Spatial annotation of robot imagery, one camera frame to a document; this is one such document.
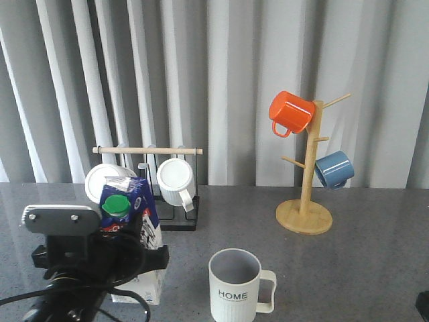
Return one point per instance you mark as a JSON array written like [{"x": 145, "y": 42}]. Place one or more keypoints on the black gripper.
[
  {"x": 422, "y": 303},
  {"x": 102, "y": 260}
]

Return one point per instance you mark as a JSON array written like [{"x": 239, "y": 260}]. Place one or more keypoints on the Pascual whole milk carton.
[{"x": 127, "y": 203}]

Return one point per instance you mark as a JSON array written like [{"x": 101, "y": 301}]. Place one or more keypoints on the cream HOME mug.
[{"x": 234, "y": 281}]

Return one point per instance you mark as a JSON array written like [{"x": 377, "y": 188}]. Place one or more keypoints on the white ribbed mug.
[{"x": 176, "y": 181}]

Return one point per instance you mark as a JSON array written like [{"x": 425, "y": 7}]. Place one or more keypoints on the white smiley face mug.
[{"x": 96, "y": 179}]

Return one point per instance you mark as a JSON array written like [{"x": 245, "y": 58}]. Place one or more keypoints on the wooden mug tree stand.
[{"x": 303, "y": 215}]

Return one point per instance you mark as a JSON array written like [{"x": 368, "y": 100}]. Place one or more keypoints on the blue enamel mug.
[{"x": 334, "y": 170}]

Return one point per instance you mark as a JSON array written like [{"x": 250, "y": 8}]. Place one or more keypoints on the grey pleated curtain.
[{"x": 80, "y": 74}]

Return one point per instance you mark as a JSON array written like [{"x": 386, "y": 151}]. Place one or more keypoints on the orange enamel mug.
[{"x": 290, "y": 114}]

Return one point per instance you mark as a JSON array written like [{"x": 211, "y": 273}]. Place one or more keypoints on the black wire mug rack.
[{"x": 178, "y": 210}]

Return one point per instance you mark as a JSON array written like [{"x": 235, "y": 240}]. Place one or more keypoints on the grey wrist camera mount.
[{"x": 61, "y": 220}]

